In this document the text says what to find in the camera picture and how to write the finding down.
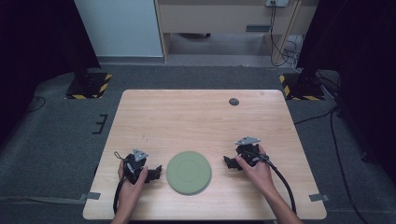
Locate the black hanging power cable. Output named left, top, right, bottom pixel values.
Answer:
left=268, top=1, right=301, bottom=68

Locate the black floor cable loop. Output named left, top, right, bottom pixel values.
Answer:
left=25, top=95, right=48, bottom=114

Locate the black striped stand base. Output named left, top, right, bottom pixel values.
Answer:
left=64, top=71, right=113, bottom=101
left=278, top=72, right=327, bottom=102

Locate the grey wall socket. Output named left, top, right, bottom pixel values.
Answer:
left=264, top=0, right=290, bottom=8

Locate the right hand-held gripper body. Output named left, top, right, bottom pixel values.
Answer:
left=234, top=135, right=270, bottom=167

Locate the person's right hand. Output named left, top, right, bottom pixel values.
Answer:
left=234, top=145, right=277, bottom=198

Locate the person's left hand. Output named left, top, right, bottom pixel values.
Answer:
left=117, top=160, right=149, bottom=205

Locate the green round plate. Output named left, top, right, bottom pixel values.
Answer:
left=165, top=150, right=213, bottom=196

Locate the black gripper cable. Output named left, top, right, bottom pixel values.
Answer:
left=112, top=176, right=126, bottom=216
left=261, top=158, right=298, bottom=216

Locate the grey tape strip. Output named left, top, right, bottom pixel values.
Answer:
left=78, top=191, right=102, bottom=202
left=308, top=192, right=331, bottom=203

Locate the black curtain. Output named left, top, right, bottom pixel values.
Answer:
left=296, top=0, right=396, bottom=185
left=0, top=0, right=102, bottom=147

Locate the light wooden cabinet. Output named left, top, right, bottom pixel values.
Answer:
left=154, top=0, right=320, bottom=65

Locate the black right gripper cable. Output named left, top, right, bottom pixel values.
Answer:
left=261, top=158, right=298, bottom=216

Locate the white wall panel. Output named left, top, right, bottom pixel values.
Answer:
left=73, top=0, right=164, bottom=58

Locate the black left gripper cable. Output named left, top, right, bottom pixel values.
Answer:
left=112, top=176, right=126, bottom=216

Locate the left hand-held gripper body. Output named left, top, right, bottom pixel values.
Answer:
left=122, top=147, right=149, bottom=186

